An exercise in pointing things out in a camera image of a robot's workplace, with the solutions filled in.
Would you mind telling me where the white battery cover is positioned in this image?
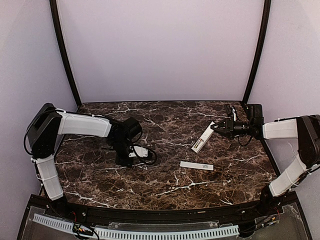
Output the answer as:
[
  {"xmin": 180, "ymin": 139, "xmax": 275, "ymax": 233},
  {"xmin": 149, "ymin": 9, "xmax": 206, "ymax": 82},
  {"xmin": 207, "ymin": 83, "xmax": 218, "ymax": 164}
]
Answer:
[{"xmin": 180, "ymin": 161, "xmax": 214, "ymax": 171}]

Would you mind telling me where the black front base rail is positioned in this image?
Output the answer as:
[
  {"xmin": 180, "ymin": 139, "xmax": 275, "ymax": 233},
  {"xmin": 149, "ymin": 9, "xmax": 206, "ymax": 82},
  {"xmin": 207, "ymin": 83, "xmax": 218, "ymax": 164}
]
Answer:
[{"xmin": 23, "ymin": 192, "xmax": 305, "ymax": 231}]

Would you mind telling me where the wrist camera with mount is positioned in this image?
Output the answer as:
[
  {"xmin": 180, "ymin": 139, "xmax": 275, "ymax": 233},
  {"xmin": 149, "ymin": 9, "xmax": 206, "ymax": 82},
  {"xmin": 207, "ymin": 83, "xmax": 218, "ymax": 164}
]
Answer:
[
  {"xmin": 224, "ymin": 104, "xmax": 238, "ymax": 121},
  {"xmin": 128, "ymin": 145, "xmax": 153, "ymax": 159}
]

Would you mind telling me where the grey slotted cable duct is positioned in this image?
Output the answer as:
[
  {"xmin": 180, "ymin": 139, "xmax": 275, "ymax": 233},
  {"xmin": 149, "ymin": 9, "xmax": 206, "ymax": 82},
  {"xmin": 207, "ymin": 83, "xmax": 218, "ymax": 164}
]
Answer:
[{"xmin": 32, "ymin": 213, "xmax": 240, "ymax": 240}]

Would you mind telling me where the black left frame post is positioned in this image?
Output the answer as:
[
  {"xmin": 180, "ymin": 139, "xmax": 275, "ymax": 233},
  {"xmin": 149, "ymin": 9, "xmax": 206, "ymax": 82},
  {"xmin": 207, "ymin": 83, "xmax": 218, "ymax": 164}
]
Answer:
[{"xmin": 49, "ymin": 0, "xmax": 82, "ymax": 108}]

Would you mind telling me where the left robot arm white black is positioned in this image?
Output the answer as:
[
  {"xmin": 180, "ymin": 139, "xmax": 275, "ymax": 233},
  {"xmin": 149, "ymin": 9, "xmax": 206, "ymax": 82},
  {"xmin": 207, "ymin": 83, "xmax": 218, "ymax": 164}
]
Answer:
[{"xmin": 23, "ymin": 103, "xmax": 149, "ymax": 201}]

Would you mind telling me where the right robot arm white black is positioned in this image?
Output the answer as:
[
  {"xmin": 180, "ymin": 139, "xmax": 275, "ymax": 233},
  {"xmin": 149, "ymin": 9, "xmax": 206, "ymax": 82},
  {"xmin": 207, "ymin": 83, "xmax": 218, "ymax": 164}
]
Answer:
[{"xmin": 211, "ymin": 104, "xmax": 320, "ymax": 214}]

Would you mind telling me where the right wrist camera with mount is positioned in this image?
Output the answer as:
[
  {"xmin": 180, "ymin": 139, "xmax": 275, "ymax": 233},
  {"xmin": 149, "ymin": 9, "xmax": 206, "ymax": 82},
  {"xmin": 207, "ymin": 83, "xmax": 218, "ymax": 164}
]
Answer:
[{"xmin": 224, "ymin": 104, "xmax": 238, "ymax": 121}]

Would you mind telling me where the black frame post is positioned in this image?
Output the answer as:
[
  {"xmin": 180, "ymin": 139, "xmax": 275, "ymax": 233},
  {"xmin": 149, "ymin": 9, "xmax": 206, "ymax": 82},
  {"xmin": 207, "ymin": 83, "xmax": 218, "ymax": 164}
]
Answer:
[
  {"xmin": 49, "ymin": 0, "xmax": 82, "ymax": 108},
  {"xmin": 242, "ymin": 0, "xmax": 272, "ymax": 105}
]

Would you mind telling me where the black right frame post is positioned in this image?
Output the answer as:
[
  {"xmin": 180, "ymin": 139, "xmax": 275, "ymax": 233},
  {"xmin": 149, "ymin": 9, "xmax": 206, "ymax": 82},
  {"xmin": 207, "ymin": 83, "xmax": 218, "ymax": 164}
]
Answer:
[{"xmin": 242, "ymin": 0, "xmax": 272, "ymax": 105}]

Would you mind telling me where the white remote control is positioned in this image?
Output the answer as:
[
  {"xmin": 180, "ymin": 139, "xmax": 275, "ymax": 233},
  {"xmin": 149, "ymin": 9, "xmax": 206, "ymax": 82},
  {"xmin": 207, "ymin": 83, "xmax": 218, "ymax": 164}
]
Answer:
[{"xmin": 191, "ymin": 121, "xmax": 214, "ymax": 154}]

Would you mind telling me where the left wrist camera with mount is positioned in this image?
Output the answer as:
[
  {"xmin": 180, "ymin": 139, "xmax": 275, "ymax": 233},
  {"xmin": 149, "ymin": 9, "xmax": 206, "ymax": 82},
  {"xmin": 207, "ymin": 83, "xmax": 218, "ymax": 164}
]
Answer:
[{"xmin": 128, "ymin": 145, "xmax": 153, "ymax": 159}]

